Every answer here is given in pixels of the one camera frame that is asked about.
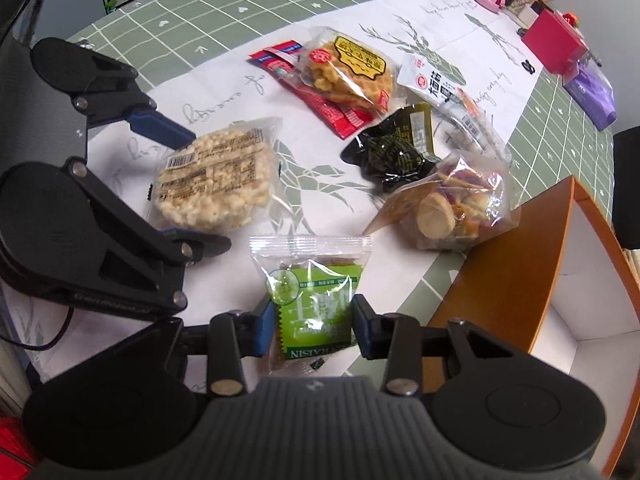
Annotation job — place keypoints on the yellow label cracker pack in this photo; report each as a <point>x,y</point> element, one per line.
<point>350,65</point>

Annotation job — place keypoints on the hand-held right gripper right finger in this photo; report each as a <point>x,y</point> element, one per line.
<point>362,327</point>

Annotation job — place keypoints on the purple tissue pack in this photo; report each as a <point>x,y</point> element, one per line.
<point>592,92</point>

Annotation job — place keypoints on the green raisin snack packet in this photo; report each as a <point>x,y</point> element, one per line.
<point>315,285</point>

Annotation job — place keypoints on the red snack packet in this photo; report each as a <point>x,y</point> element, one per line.
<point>325,107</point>

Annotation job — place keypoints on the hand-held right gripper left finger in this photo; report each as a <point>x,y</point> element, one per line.
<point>264,322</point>

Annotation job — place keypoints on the green grid tablecloth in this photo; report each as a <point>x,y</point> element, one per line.
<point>225,5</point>

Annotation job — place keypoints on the small white jar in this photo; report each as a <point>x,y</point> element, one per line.
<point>530,14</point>

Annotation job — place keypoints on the dark green candy packet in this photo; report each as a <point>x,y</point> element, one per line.
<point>395,155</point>

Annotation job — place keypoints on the round rice cracker pack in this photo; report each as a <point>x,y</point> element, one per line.
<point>215,185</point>

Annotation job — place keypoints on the red flower ornament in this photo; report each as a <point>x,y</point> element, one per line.
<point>571,17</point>

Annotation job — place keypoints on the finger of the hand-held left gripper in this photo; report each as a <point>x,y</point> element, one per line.
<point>160,125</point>
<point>202,245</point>

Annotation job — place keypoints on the clear bag of mixed chips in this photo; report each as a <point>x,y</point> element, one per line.
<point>450,200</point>

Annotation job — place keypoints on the pink box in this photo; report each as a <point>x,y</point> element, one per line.
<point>552,42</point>

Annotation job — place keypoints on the orange cardboard box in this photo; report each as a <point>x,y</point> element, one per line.
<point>500,285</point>

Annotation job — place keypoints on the red object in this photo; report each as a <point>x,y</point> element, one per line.
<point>12,442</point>

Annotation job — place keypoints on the black chair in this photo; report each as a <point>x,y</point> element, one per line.
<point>627,190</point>

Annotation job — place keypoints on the white printed table runner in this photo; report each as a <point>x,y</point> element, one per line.
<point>240,95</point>

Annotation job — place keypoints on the white spicy strip packet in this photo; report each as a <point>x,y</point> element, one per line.
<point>425,77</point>

